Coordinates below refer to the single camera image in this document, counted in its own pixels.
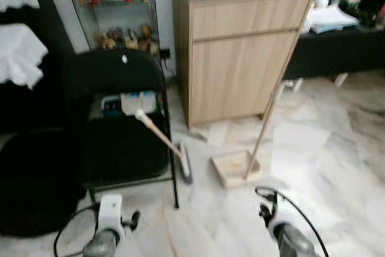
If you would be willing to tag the white lace tablecloth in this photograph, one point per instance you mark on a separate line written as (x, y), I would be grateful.
(18, 52)

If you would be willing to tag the green box with white lid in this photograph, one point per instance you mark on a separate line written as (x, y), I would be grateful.
(129, 102)

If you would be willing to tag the black folding chair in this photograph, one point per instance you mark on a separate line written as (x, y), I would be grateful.
(114, 70)

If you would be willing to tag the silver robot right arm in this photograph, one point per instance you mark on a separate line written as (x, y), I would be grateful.
(295, 245)

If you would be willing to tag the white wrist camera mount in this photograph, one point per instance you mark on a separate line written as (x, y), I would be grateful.
(281, 212)
(110, 209)

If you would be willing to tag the black soft bag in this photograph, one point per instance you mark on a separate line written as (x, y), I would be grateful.
(36, 185)

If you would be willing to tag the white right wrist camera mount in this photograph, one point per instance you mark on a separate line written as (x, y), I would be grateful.
(281, 212)

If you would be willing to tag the glass display cabinet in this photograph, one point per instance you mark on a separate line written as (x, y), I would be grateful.
(114, 10)

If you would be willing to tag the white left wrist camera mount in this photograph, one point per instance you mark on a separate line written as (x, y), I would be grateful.
(110, 209)

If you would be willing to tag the black low console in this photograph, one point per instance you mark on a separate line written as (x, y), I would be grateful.
(337, 49)

